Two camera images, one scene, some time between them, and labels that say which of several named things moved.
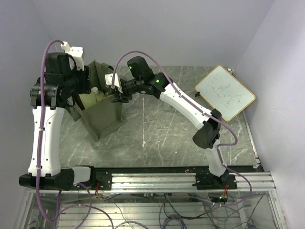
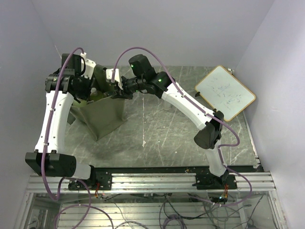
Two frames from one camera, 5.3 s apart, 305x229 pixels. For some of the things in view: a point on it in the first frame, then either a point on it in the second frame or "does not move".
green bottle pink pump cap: x=88 y=99 to x=83 y=103
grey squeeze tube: x=167 y=107 does not move
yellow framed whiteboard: x=221 y=90 does not move
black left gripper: x=86 y=87 does not move
